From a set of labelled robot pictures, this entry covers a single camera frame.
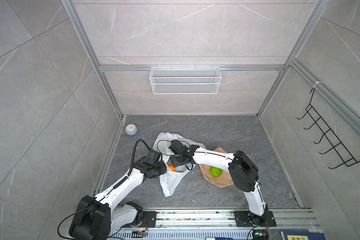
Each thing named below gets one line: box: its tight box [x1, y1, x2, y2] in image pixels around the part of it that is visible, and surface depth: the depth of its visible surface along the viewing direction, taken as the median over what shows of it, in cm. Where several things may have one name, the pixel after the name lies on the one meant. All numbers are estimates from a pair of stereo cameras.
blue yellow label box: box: [280, 231, 326, 240], surface depth 69 cm
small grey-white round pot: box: [125, 123, 138, 137], surface depth 109 cm
